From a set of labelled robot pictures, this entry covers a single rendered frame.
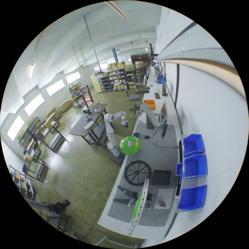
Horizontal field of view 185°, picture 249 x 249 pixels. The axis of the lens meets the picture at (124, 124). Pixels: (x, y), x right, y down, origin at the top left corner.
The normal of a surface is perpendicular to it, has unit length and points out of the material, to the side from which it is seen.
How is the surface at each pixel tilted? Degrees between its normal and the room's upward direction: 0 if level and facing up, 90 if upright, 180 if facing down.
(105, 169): 0
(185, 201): 0
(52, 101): 90
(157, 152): 0
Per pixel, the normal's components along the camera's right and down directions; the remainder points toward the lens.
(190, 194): -0.22, -0.69
